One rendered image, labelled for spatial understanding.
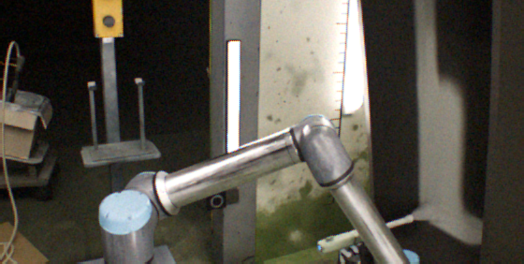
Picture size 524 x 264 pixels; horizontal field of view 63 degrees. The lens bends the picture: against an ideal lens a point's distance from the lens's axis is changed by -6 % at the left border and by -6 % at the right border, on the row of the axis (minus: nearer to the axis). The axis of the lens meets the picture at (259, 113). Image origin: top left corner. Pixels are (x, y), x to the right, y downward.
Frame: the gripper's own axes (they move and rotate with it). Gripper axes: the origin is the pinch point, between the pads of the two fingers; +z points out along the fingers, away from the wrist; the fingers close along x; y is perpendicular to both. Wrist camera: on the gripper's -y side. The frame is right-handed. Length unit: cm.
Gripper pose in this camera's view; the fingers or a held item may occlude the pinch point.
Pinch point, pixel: (342, 245)
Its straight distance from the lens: 189.6
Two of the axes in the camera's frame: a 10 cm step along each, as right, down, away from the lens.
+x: 8.8, -1.6, 4.4
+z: -4.7, -3.0, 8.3
